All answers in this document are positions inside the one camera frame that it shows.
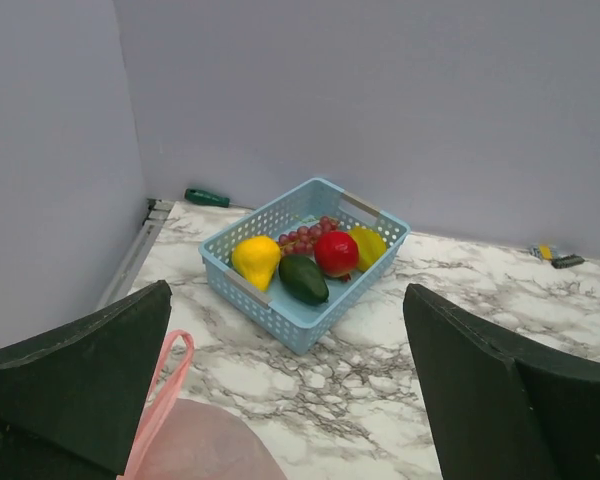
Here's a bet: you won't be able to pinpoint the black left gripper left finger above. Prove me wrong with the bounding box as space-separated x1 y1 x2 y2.
0 281 172 479

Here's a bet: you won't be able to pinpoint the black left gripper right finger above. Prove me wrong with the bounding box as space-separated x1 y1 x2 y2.
403 284 600 479

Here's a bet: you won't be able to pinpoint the pink plastic bag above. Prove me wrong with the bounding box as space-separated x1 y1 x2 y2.
120 330 286 480

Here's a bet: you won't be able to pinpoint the yellow fake starfruit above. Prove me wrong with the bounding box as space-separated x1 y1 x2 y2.
349 226 387 272

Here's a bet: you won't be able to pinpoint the red fake pomegranate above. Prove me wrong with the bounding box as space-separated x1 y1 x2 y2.
314 231 359 282

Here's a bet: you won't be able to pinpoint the green fake avocado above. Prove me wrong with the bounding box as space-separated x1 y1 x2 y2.
278 254 329 306

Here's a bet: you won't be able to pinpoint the yellow fake pear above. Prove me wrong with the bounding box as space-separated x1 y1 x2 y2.
231 236 282 292

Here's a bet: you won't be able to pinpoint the purple fake grapes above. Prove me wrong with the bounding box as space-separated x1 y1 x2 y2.
277 216 340 256

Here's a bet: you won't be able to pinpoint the yellow black small tool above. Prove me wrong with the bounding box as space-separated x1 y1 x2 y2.
529 244 585 270

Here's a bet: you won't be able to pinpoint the light blue plastic basket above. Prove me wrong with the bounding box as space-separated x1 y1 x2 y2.
199 178 410 354

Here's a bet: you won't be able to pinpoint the metal rail at table edge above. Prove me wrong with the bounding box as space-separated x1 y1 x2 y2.
95 199 174 311

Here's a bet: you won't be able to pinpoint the green handled screwdriver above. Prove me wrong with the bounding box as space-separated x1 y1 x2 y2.
184 188 231 208

